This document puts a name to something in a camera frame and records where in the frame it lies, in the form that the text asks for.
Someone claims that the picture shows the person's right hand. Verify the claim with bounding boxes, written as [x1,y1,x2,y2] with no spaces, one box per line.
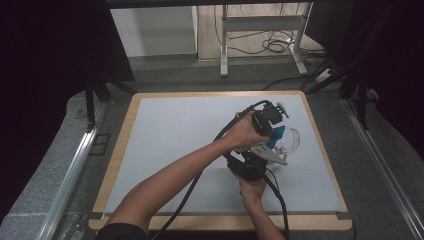
[238,174,268,203]

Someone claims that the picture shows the person's black sleeve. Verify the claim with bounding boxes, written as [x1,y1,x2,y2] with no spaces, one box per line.
[94,222,148,240]

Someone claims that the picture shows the white blue-topped salt bag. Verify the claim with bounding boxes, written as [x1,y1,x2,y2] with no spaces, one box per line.
[266,124,287,150]

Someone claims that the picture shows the clear glass jar beige rim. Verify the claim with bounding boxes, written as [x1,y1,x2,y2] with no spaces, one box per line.
[271,126,302,169]

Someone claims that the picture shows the white metal desk frame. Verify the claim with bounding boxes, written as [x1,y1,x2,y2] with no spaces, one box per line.
[219,3,310,78]

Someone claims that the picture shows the black curtain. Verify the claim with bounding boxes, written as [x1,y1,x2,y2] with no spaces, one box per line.
[304,0,424,166]
[0,0,135,221]

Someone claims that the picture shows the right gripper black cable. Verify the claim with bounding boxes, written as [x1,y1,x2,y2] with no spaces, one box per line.
[262,167,290,240]

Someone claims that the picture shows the white table mat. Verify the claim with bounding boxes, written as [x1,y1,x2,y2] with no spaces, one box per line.
[104,94,343,215]

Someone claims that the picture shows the aluminium rail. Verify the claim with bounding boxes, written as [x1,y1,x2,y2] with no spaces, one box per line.
[35,99,108,240]
[342,98,424,240]

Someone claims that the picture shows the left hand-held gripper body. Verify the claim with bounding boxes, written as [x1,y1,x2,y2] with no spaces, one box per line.
[251,100,290,138]

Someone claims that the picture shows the black tripod legs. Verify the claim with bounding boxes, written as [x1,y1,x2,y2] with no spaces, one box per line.
[84,77,138,132]
[299,56,380,131]

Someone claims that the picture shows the person's left hand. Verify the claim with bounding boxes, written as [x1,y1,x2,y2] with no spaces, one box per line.
[226,111,270,153]

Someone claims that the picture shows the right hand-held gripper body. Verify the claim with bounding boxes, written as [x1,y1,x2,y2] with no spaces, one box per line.
[226,141,289,182]

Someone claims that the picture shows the white panel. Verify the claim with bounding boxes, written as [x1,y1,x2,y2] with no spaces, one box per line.
[109,5,200,58]

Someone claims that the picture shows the wooden edged table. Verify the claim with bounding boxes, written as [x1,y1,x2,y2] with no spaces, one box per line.
[88,89,353,232]

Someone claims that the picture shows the black floor cable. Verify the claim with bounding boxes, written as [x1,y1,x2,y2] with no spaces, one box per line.
[262,75,305,92]

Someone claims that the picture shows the coiled black floor cables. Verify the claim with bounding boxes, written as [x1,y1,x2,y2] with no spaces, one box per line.
[213,3,329,60]

